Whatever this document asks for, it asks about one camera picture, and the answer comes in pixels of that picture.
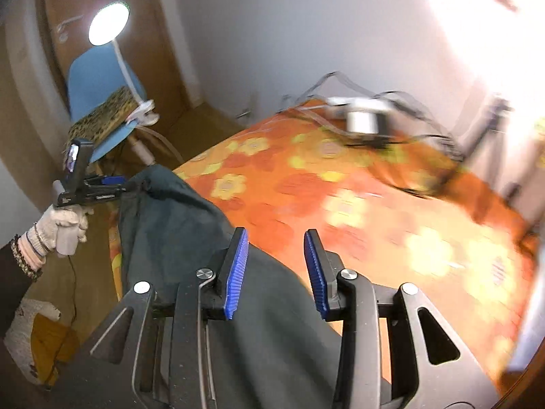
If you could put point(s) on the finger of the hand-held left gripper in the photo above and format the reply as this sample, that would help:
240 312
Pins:
127 186

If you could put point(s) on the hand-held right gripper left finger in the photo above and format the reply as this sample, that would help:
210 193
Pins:
236 272

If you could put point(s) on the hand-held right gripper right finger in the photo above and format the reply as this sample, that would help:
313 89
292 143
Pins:
314 272

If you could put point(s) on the dark green pants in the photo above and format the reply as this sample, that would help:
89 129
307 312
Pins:
179 230

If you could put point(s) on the person's left hand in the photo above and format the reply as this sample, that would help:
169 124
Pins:
51 228

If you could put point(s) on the leopard print cushion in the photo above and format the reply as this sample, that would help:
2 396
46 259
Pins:
102 117

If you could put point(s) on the orange floral blanket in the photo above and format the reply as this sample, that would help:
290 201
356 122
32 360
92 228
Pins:
298 187

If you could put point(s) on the blue chair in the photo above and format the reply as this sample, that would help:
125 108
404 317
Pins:
91 81

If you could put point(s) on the wooden door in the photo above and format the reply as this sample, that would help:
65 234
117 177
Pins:
149 51

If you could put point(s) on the white cloth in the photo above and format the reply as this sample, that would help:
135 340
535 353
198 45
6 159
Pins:
25 319

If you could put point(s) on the yellow cloth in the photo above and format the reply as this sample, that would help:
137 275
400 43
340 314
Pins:
53 345

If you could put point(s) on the white power strip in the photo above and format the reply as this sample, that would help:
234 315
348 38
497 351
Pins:
362 119

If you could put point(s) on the white clip lamp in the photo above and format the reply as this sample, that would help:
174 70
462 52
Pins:
108 23

